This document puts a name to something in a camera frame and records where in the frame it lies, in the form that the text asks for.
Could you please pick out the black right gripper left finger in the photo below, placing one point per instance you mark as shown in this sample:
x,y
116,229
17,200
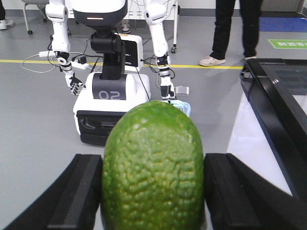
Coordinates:
x,y
70,203

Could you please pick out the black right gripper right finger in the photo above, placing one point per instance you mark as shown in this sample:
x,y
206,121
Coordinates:
x,y
239,199

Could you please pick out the green avocado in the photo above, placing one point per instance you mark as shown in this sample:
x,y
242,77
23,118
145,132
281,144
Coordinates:
x,y
153,172

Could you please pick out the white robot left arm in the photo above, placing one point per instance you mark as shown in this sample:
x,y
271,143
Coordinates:
x,y
154,14

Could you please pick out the light blue plastic basket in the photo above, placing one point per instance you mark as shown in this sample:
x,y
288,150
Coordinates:
x,y
181,105

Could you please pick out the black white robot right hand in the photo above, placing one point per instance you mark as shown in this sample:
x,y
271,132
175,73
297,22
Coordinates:
x,y
75,85

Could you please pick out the black white robot left hand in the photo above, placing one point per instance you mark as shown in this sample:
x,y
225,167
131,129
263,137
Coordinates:
x,y
167,89

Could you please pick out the grey foot pedal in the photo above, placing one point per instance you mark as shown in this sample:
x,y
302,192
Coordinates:
x,y
182,90

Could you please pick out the white power strip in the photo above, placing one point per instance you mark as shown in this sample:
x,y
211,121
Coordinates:
x,y
79,65

